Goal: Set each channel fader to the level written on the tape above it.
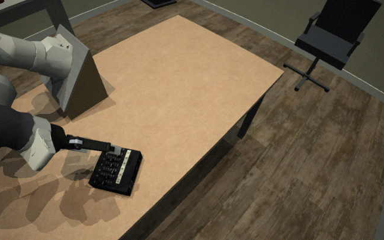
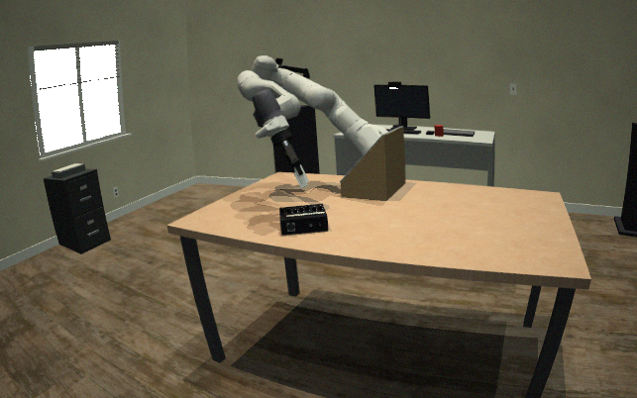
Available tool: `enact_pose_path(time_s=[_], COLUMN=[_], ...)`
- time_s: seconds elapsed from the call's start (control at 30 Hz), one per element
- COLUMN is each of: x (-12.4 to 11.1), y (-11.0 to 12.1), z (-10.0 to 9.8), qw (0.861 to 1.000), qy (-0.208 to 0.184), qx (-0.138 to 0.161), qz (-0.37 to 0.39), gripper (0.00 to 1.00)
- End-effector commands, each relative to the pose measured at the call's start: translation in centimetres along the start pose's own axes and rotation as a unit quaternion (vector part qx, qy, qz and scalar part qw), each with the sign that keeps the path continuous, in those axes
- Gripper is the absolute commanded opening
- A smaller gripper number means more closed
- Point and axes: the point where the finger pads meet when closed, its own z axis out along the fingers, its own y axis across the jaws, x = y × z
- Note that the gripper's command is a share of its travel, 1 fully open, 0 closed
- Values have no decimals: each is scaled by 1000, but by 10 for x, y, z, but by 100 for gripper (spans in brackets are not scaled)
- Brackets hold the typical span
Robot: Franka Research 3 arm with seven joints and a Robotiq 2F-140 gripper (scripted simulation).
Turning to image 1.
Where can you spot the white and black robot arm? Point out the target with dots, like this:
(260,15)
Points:
(28,134)

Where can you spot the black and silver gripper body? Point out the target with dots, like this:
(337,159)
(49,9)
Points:
(59,138)

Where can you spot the black lighting desk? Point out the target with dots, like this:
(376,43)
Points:
(116,173)

